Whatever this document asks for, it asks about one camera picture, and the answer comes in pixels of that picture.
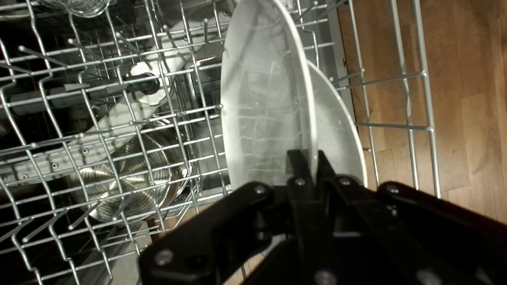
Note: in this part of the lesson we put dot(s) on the wire dishwasher rack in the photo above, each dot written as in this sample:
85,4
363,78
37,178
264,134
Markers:
81,78

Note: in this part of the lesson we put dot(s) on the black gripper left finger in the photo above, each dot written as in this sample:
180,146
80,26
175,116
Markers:
284,224

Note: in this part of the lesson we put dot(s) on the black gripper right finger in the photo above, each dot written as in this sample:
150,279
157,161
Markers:
398,235

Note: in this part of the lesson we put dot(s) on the white plate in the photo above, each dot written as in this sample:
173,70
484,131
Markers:
338,137
267,96

